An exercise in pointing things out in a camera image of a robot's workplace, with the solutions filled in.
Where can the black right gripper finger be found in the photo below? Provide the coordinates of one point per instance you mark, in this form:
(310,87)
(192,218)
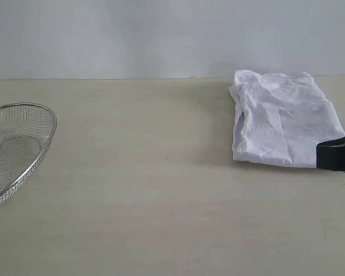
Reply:
(330,155)

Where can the white t-shirt red logo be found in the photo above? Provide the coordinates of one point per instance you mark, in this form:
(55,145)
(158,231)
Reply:
(280,119)

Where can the silver wire mesh basket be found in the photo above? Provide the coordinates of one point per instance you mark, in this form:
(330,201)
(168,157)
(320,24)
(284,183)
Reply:
(26,132)

